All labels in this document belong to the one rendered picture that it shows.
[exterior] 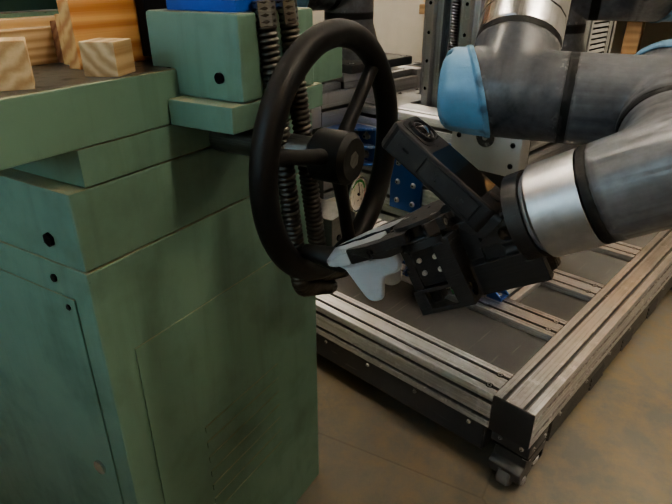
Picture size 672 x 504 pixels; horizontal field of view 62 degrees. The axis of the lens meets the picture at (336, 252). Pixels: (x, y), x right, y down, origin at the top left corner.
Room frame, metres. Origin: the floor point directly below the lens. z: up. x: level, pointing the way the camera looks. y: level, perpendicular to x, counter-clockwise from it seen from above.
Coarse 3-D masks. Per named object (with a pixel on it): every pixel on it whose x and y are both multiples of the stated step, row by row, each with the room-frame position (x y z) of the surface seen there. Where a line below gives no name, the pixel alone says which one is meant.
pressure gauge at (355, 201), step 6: (354, 180) 0.89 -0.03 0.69; (360, 180) 0.90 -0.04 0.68; (366, 180) 0.92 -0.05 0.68; (348, 186) 0.88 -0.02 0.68; (354, 186) 0.89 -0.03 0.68; (360, 186) 0.91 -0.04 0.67; (366, 186) 0.92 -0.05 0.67; (348, 192) 0.88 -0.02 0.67; (354, 192) 0.89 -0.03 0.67; (360, 192) 0.91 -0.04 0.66; (354, 198) 0.89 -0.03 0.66; (360, 198) 0.91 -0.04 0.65; (354, 204) 0.89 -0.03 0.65; (360, 204) 0.91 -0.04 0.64; (354, 210) 0.88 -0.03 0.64
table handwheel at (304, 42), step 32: (320, 32) 0.58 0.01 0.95; (352, 32) 0.62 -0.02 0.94; (288, 64) 0.54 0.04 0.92; (384, 64) 0.69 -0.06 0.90; (288, 96) 0.52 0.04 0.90; (384, 96) 0.71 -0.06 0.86; (256, 128) 0.51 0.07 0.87; (320, 128) 0.63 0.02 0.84; (352, 128) 0.63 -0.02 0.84; (384, 128) 0.72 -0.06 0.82; (256, 160) 0.50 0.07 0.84; (288, 160) 0.53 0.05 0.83; (320, 160) 0.58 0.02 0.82; (352, 160) 0.60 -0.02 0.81; (384, 160) 0.71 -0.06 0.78; (256, 192) 0.49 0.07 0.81; (384, 192) 0.70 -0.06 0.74; (256, 224) 0.50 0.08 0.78; (352, 224) 0.64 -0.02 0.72; (288, 256) 0.51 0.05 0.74
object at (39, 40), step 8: (0, 32) 0.65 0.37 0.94; (8, 32) 0.66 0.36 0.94; (16, 32) 0.67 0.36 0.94; (24, 32) 0.68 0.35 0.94; (32, 32) 0.68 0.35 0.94; (40, 32) 0.69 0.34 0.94; (48, 32) 0.70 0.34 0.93; (32, 40) 0.68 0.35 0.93; (40, 40) 0.69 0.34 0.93; (48, 40) 0.70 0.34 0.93; (32, 48) 0.68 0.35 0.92; (40, 48) 0.69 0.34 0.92; (48, 48) 0.70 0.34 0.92; (32, 56) 0.68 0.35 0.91; (40, 56) 0.69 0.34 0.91; (48, 56) 0.70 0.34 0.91; (56, 56) 0.70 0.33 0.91; (32, 64) 0.68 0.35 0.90; (40, 64) 0.68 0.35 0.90
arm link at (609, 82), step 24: (648, 48) 0.48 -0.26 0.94; (600, 72) 0.45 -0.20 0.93; (624, 72) 0.44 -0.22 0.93; (648, 72) 0.44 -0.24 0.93; (576, 96) 0.45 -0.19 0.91; (600, 96) 0.44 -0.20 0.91; (624, 96) 0.43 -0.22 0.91; (648, 96) 0.41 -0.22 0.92; (576, 120) 0.44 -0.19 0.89; (600, 120) 0.44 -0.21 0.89; (576, 144) 0.46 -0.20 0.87
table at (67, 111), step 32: (64, 64) 0.69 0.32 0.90; (320, 64) 0.92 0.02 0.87; (0, 96) 0.49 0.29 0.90; (32, 96) 0.51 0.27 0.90; (64, 96) 0.54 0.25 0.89; (96, 96) 0.57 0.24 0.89; (128, 96) 0.60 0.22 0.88; (160, 96) 0.63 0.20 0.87; (192, 96) 0.65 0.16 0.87; (320, 96) 0.74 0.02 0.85; (0, 128) 0.48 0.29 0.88; (32, 128) 0.50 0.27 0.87; (64, 128) 0.53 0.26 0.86; (96, 128) 0.56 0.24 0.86; (128, 128) 0.59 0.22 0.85; (224, 128) 0.60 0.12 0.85; (0, 160) 0.47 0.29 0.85; (32, 160) 0.50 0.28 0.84
